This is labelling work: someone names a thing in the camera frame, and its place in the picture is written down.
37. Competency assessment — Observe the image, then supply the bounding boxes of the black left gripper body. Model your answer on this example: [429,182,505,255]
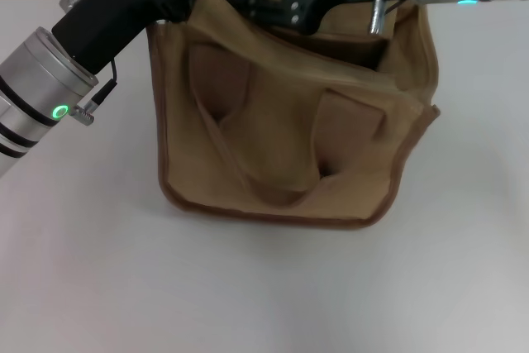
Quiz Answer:
[51,0,174,74]

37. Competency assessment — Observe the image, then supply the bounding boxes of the khaki canvas food bag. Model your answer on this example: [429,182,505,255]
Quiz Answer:
[146,0,441,230]

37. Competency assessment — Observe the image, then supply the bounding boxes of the left arm black connector cable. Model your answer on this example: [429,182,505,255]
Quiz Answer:
[69,59,121,126]

